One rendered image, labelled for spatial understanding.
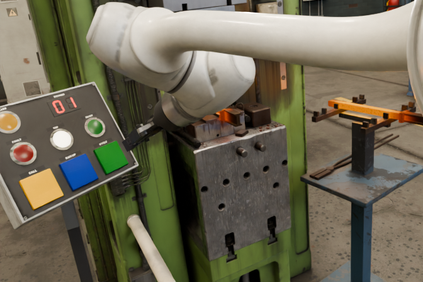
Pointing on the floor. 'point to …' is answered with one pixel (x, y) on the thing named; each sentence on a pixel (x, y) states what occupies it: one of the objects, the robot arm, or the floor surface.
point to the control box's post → (76, 241)
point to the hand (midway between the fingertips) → (133, 141)
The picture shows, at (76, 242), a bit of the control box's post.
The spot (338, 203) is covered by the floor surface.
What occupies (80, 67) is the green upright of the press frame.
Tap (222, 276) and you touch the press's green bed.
